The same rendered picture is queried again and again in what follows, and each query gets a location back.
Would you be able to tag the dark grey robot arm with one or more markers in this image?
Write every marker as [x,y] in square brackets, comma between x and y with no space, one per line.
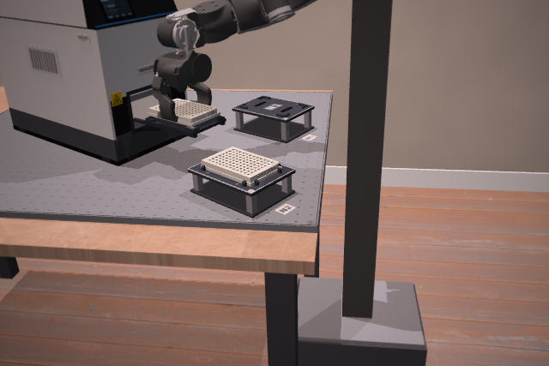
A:
[217,20]

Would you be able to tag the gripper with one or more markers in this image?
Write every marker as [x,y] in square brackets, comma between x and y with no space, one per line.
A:
[181,69]

